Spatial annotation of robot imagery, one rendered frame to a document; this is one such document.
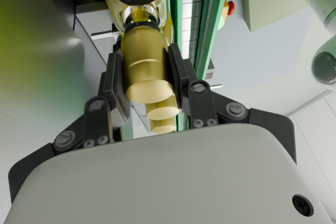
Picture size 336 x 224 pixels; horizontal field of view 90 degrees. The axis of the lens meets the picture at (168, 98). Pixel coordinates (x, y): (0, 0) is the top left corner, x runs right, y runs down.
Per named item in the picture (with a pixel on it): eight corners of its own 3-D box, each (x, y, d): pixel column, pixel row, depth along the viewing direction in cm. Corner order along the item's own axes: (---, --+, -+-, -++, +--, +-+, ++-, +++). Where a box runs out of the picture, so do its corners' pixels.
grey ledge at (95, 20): (77, -13, 39) (73, 19, 34) (115, -19, 40) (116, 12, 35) (147, 119, 125) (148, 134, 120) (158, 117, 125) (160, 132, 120)
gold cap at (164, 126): (176, 99, 25) (181, 128, 23) (156, 108, 26) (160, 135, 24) (162, 91, 22) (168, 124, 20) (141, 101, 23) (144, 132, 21)
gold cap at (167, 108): (138, 71, 17) (142, 110, 15) (172, 65, 17) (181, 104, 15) (144, 88, 20) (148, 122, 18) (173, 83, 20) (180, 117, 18)
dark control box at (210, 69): (191, 56, 74) (196, 71, 70) (209, 53, 74) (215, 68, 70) (190, 67, 81) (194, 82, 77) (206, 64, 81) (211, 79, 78)
